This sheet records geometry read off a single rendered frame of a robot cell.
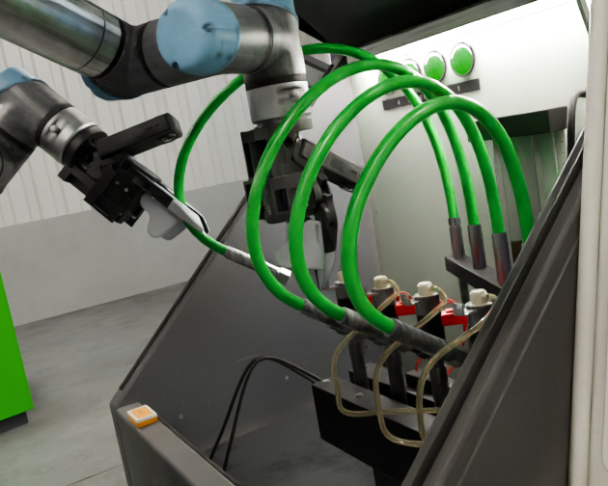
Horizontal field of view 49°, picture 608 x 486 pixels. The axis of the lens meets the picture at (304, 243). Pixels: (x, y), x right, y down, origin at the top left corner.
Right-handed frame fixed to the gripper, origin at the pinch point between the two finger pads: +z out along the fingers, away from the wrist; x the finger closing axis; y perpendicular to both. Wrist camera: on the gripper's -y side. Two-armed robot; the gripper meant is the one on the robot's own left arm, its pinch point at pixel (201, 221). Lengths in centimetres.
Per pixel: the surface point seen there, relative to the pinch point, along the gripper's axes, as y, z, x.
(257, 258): -2.4, 12.5, 18.1
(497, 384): -7.8, 36.4, 33.0
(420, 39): -40.9, 6.3, -12.5
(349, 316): -3.8, 23.9, 20.3
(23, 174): 129, -331, -536
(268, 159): -11.5, 7.0, 18.5
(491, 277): -17.1, 34.4, 3.0
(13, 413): 179, -97, -269
